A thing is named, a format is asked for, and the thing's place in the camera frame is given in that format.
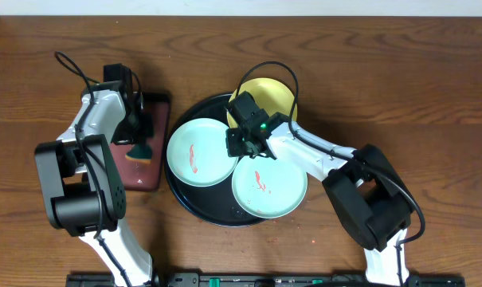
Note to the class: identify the round black tray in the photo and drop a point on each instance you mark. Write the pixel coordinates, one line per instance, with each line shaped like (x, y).
(215, 204)

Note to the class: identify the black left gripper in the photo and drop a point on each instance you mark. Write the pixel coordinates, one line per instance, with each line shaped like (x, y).
(145, 120)

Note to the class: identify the black rectangular maroon tray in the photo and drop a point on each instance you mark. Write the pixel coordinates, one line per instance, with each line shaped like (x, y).
(141, 176)

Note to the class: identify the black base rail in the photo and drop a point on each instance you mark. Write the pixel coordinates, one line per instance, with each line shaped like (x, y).
(304, 281)

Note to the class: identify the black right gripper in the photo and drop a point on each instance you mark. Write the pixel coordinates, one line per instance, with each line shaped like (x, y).
(233, 150)

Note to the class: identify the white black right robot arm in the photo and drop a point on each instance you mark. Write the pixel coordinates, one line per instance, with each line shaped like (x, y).
(371, 201)

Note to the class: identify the mint plate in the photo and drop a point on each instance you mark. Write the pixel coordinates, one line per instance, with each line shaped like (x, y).
(197, 153)
(268, 188)

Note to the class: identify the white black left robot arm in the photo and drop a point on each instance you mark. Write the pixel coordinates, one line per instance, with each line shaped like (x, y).
(82, 188)

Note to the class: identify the green yellow sponge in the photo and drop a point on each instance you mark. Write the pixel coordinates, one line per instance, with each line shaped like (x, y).
(140, 153)

